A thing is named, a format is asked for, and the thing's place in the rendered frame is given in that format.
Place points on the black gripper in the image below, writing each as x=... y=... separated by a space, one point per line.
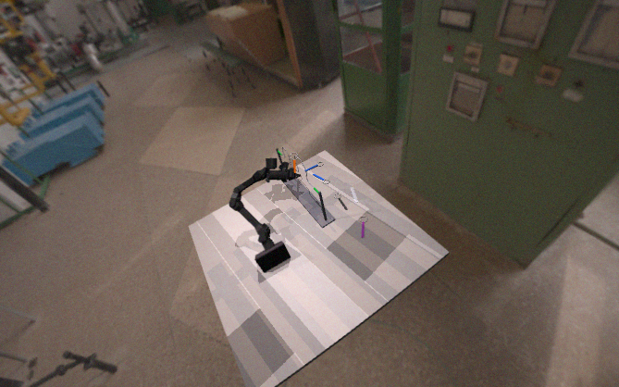
x=290 y=175

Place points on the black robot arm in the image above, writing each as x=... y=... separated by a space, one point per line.
x=235 y=203

